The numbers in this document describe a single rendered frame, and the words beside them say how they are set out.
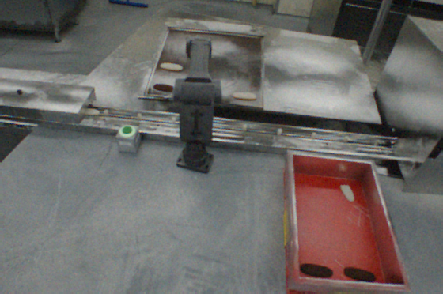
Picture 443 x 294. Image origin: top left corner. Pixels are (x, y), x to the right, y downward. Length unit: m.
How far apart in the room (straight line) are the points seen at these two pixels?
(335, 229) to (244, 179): 0.35
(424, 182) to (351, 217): 0.33
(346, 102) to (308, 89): 0.18
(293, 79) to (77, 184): 1.00
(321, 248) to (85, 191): 0.78
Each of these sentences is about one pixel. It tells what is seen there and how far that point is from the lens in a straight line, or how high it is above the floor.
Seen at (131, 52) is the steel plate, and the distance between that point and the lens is 1.84.
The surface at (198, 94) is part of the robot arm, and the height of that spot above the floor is 1.28.
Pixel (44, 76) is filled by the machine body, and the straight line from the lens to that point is 1.77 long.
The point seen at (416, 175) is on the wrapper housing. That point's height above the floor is 0.92.
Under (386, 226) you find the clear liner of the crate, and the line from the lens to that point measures 1.08.
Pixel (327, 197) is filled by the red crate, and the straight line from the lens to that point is 1.17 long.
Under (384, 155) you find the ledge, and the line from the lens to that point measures 1.38.
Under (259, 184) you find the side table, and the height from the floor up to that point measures 0.82.
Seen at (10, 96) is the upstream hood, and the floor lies 0.92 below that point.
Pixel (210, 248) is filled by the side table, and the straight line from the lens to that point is 0.99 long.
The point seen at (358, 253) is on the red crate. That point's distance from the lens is 1.09.
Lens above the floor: 1.70
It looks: 41 degrees down
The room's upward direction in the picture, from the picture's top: 7 degrees clockwise
